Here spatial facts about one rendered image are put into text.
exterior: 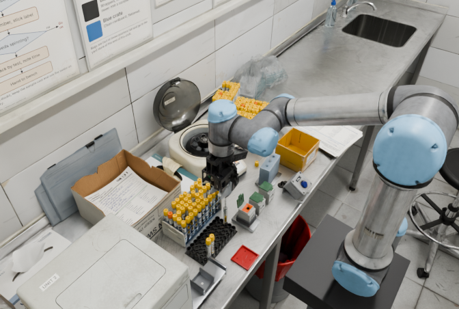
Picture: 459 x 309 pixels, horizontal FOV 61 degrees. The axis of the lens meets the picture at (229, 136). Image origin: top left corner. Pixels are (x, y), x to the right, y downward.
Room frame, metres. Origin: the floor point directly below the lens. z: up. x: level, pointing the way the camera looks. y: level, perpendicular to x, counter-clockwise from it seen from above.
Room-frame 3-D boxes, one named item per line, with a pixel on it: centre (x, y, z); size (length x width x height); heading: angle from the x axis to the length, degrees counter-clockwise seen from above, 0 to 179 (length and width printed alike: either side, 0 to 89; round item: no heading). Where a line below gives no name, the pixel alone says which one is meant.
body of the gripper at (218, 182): (0.82, 0.03, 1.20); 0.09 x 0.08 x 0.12; 145
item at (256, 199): (0.92, -0.10, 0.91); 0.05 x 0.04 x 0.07; 55
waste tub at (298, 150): (1.20, -0.28, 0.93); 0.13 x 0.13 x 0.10; 52
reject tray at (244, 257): (0.72, -0.06, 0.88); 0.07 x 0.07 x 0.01; 55
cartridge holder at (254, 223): (0.87, -0.07, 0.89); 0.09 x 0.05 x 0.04; 57
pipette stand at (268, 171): (1.08, -0.16, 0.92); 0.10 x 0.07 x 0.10; 151
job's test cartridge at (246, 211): (0.87, -0.06, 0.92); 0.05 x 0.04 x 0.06; 57
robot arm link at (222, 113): (0.82, 0.02, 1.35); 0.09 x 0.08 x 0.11; 55
